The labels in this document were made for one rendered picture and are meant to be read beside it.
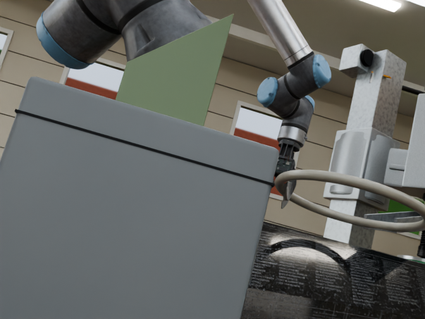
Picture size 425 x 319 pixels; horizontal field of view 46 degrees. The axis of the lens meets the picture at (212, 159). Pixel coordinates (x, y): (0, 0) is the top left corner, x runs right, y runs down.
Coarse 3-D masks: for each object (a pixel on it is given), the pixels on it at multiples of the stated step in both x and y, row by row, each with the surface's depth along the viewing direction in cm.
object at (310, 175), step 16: (288, 176) 147; (304, 176) 142; (320, 176) 138; (336, 176) 135; (352, 176) 135; (384, 192) 133; (400, 192) 133; (320, 208) 177; (416, 208) 136; (352, 224) 177; (368, 224) 173; (384, 224) 169; (400, 224) 164; (416, 224) 155
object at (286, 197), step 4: (284, 184) 161; (288, 184) 160; (284, 188) 161; (288, 188) 160; (284, 192) 160; (288, 192) 160; (284, 196) 160; (288, 196) 160; (284, 200) 160; (288, 200) 160; (284, 204) 159
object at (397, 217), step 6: (366, 216) 174; (372, 216) 177; (378, 216) 180; (384, 216) 183; (390, 216) 186; (396, 216) 190; (402, 216) 194; (408, 216) 197; (414, 216) 177; (420, 216) 179; (396, 222) 166; (402, 222) 169; (408, 222) 172; (366, 228) 174; (372, 228) 172
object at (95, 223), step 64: (64, 128) 73; (128, 128) 74; (192, 128) 76; (0, 192) 70; (64, 192) 71; (128, 192) 73; (192, 192) 75; (256, 192) 77; (0, 256) 69; (64, 256) 70; (128, 256) 72; (192, 256) 73
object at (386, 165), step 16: (336, 144) 285; (352, 144) 273; (384, 144) 270; (336, 160) 279; (352, 160) 270; (368, 160) 267; (384, 160) 269; (400, 160) 267; (368, 176) 266; (384, 176) 268; (400, 176) 265
